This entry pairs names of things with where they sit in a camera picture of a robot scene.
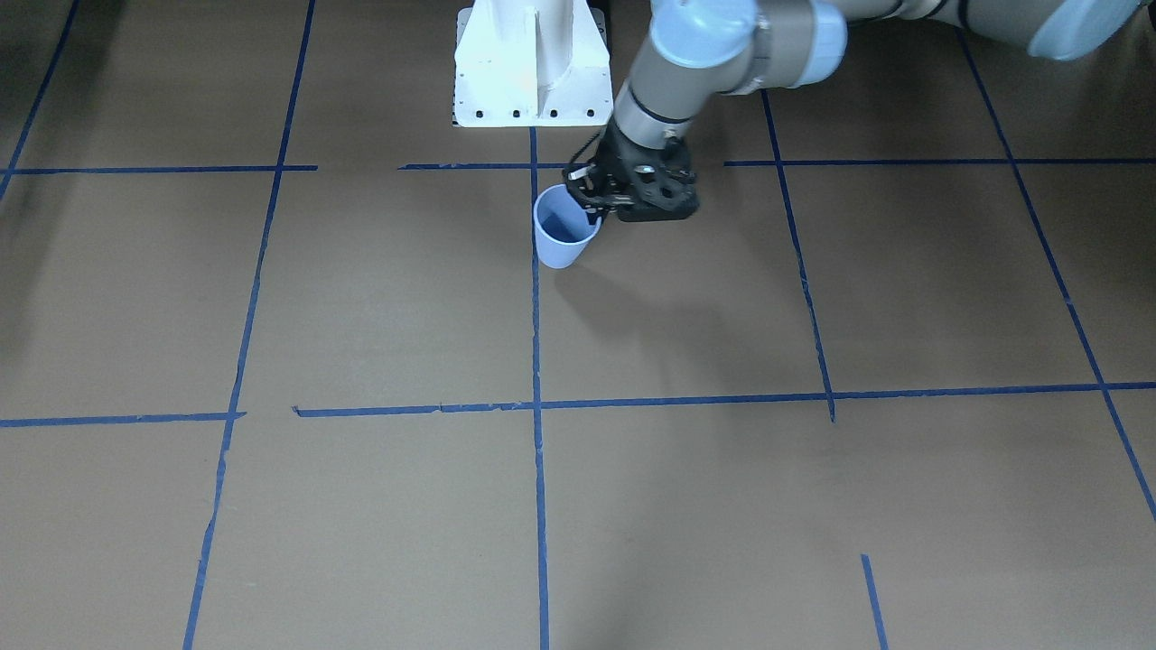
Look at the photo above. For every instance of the blue plastic cup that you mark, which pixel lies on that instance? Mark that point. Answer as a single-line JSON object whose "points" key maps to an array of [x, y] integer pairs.
{"points": [[562, 228]]}

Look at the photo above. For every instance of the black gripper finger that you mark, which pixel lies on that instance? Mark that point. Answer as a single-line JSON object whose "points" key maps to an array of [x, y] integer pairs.
{"points": [[579, 181]]}

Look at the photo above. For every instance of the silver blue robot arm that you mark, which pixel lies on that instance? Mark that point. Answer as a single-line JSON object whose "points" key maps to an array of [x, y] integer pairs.
{"points": [[695, 50]]}

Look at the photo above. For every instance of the white pedestal column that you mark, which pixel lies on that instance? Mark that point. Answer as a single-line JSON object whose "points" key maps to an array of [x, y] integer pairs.
{"points": [[531, 64]]}

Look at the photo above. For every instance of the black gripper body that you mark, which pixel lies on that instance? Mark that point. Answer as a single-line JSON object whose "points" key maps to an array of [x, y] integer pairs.
{"points": [[619, 159]]}

